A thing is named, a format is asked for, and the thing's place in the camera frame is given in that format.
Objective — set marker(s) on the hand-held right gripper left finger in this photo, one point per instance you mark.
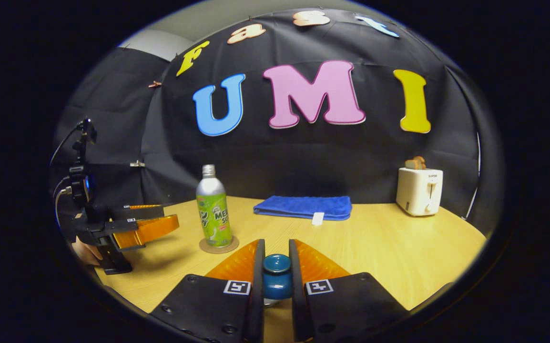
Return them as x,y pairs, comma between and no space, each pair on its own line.
257,295

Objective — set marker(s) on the copper clip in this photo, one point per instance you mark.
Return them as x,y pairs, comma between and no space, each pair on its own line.
155,84

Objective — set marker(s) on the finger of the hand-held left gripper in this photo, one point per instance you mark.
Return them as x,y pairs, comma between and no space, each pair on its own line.
137,212
122,226

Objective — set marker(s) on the folded blue towel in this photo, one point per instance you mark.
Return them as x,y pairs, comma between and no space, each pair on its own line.
303,206

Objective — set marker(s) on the green label metal water bottle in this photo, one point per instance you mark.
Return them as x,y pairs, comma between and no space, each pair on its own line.
214,214

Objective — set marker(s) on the blue teacup lid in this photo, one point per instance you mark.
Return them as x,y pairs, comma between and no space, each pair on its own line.
277,276

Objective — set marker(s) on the round cork coaster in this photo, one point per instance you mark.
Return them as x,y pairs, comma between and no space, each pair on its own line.
232,247

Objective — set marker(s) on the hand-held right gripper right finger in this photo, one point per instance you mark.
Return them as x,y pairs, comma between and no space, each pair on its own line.
298,295

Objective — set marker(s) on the black backdrop cloth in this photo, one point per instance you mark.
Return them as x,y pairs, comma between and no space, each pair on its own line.
303,157

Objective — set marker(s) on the white toaster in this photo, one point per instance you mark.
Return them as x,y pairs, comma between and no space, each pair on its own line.
418,193

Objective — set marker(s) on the toast slice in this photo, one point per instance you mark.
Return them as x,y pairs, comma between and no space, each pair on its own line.
415,163

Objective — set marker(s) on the silver clip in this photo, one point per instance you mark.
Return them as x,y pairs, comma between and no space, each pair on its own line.
137,164

